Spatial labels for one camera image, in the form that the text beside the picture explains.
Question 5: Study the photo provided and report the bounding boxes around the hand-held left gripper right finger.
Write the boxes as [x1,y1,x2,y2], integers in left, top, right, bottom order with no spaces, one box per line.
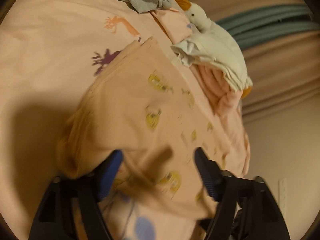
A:
[194,148,292,240]

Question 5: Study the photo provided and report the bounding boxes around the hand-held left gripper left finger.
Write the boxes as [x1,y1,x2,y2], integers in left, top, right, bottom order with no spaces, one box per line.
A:
[28,149,124,240]

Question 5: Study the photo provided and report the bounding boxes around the peach printed baby shirt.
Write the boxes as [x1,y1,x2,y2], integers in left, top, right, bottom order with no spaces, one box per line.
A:
[56,36,227,224]

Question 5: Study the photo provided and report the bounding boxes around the stack of pink folded clothes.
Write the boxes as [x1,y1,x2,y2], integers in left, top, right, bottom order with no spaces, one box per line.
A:
[191,64,242,117]

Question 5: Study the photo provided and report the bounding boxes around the pink printed blanket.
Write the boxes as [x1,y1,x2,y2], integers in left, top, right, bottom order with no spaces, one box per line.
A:
[0,0,251,240]

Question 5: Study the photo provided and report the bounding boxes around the white goose plush toy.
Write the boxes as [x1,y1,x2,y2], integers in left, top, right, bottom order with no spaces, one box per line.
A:
[171,0,253,99]

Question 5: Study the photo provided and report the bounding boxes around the blue green window curtain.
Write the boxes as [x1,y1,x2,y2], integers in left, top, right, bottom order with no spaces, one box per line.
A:
[219,3,315,47]

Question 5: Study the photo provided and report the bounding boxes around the white wall socket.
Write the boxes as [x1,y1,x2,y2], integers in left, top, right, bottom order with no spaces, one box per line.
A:
[278,177,291,216]

